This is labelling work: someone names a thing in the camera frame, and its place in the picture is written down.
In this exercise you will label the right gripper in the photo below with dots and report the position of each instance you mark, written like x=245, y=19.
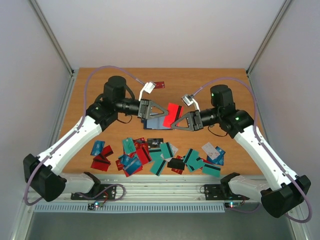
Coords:
x=197, y=120

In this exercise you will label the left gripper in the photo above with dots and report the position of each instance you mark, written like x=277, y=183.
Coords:
x=142, y=114

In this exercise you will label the blue leather card holder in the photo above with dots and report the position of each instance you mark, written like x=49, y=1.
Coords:
x=155, y=124

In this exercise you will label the teal VIP card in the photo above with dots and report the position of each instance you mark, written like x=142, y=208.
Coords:
x=128, y=145

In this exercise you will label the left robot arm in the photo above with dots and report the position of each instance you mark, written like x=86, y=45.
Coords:
x=44, y=172

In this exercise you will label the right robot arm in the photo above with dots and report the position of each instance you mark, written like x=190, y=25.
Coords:
x=284, y=189

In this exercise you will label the lone red card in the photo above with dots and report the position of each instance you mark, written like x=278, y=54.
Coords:
x=159, y=85

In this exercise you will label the black VIP card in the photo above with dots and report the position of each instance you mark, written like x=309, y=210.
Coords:
x=154, y=142

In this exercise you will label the teal striped card centre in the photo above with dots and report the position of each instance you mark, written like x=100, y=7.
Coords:
x=166, y=152

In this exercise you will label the teal striped card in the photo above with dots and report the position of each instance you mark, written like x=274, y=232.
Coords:
x=211, y=170
x=158, y=167
x=166, y=152

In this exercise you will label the white floral card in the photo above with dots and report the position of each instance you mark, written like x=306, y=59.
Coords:
x=210, y=150

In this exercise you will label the black card lower centre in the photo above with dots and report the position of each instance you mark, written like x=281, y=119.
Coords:
x=176, y=163

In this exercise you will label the teal striped card lower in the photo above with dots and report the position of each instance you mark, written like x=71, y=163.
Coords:
x=158, y=167

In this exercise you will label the blue card right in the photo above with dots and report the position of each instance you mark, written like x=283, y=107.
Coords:
x=219, y=160

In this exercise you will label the teal striped card right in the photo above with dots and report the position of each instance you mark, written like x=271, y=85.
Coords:
x=211, y=170

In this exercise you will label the blue card pile centre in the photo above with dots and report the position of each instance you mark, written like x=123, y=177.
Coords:
x=130, y=165

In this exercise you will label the blue card left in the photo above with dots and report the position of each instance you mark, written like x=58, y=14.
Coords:
x=97, y=147

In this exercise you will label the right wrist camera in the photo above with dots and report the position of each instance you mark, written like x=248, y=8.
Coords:
x=189, y=99

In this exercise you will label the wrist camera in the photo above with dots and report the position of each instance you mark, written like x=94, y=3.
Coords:
x=148, y=88
x=189, y=99

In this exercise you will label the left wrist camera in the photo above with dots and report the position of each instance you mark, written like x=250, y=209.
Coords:
x=148, y=88

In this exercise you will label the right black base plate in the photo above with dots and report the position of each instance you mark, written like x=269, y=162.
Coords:
x=213, y=192

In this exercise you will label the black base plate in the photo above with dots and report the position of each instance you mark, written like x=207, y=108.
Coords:
x=213, y=192
x=104, y=191

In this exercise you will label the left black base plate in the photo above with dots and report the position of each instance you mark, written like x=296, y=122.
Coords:
x=104, y=191

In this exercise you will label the grey slotted cable duct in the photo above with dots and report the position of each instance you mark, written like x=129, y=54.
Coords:
x=130, y=208

